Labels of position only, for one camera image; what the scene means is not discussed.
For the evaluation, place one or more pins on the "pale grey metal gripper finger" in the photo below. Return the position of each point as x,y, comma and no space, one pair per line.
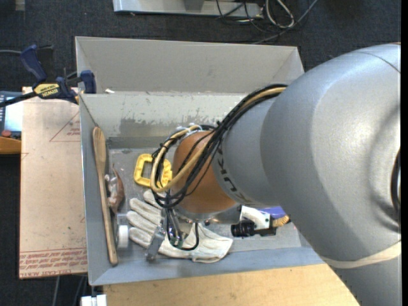
154,246

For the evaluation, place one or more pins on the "white fabric glove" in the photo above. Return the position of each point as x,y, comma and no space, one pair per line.
208,245

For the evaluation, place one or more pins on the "small clear jar white cap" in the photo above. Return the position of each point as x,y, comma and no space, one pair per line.
123,235

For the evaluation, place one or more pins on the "brown and white toy animal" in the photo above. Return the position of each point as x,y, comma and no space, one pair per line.
116,190

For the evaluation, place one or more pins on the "wooden spoon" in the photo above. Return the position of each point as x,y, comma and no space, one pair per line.
102,183

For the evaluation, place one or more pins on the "blue and orange toy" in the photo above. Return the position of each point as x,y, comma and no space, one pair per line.
280,221

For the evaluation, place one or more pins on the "brown cardboard board red print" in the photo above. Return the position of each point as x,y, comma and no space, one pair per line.
51,183

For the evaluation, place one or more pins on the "grey metal bin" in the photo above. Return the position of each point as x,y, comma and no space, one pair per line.
178,69

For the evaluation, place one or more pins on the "black cylinder on white bracket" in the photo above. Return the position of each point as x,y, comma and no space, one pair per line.
252,223

